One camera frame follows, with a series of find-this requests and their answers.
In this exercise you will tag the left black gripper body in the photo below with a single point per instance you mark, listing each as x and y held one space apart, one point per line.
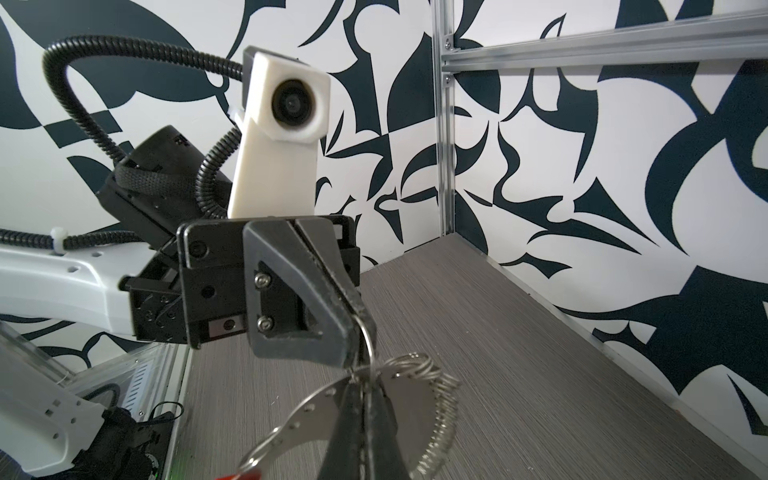
193 291

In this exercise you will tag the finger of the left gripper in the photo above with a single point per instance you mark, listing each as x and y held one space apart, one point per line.
282 319
331 243

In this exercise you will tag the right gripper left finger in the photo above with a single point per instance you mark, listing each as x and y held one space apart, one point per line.
342 460

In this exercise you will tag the large keyring with red handle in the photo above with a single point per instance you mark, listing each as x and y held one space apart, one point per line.
422 396

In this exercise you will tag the aluminium frame corner post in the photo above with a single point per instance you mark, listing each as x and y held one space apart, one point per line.
442 43

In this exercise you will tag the aluminium frame back crossbar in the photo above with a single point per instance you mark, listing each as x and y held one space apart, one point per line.
724 37

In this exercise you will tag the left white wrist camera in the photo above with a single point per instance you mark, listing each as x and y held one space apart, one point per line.
286 108

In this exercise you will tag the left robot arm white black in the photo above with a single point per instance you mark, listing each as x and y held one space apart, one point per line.
164 183

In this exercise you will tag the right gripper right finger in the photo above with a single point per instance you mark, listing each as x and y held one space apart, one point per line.
382 457

